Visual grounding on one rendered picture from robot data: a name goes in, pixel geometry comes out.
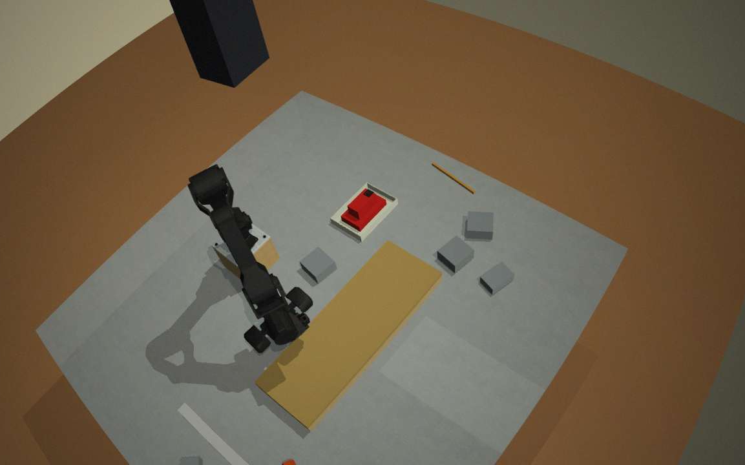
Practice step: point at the brown thin flat bar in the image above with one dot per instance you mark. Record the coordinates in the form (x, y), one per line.
(454, 178)

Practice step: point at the tan wooden floor panel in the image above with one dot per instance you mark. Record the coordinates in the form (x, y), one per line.
(319, 366)

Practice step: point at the white flat strip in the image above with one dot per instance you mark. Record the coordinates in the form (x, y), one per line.
(224, 449)

